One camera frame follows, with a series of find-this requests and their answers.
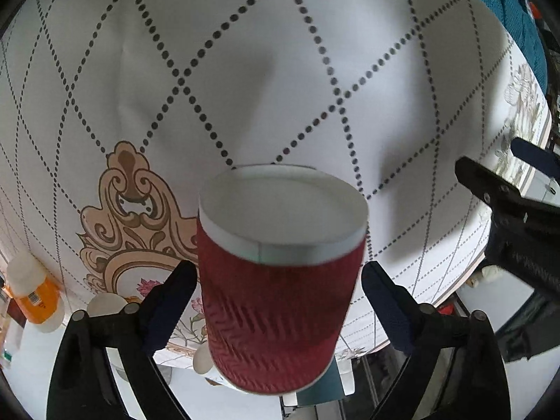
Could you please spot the white round lid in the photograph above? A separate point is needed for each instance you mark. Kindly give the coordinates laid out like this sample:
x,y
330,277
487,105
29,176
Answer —
x,y
107,304

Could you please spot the white dotted printed cloth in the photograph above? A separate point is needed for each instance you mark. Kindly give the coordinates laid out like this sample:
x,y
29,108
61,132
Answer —
x,y
271,74

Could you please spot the teal box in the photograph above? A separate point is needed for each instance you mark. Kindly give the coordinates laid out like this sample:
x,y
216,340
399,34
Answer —
x,y
319,387

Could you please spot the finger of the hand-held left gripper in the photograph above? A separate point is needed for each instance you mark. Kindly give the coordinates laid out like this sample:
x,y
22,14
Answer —
x,y
485,179
533,154

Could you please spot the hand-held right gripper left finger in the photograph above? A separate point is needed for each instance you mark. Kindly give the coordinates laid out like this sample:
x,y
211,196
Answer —
x,y
169,311

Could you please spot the orange bottle with white cap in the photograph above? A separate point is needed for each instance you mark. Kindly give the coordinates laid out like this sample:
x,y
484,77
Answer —
x,y
37,299

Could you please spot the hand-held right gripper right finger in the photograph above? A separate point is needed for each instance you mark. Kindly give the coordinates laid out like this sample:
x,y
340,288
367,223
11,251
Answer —
x,y
390,310

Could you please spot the teal cloth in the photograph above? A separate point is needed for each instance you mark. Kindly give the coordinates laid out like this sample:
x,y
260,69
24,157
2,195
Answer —
x,y
512,17

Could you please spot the red ribbed paper cup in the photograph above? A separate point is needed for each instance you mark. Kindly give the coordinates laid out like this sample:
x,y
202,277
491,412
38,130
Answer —
x,y
280,310

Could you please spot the small white round object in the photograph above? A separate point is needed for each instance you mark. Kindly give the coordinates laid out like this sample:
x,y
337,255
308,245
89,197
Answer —
x,y
202,361

